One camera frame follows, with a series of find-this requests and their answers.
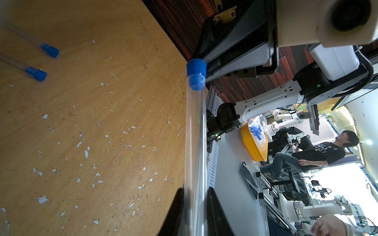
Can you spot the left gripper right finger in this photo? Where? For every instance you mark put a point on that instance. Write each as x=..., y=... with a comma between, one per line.
x=217, y=222

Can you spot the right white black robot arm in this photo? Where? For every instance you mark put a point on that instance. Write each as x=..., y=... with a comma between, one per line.
x=337, y=71

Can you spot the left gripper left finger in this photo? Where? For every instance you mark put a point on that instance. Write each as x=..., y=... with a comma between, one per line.
x=173, y=224

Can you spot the clear glass test tube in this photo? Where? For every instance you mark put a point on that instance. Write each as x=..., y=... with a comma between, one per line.
x=9, y=27

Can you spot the seated person black shirt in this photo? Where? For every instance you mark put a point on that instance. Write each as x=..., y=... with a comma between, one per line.
x=321, y=155

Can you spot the blue stopper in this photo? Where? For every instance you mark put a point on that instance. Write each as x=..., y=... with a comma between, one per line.
x=50, y=50
x=196, y=74
x=37, y=74

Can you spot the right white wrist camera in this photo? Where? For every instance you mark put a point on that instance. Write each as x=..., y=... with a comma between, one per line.
x=330, y=23

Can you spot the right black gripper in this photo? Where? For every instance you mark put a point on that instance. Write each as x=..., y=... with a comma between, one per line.
x=249, y=24

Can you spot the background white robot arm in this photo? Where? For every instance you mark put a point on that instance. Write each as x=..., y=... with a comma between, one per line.
x=294, y=215

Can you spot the yellow container outside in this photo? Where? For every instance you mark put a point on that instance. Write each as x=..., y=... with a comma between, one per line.
x=254, y=138

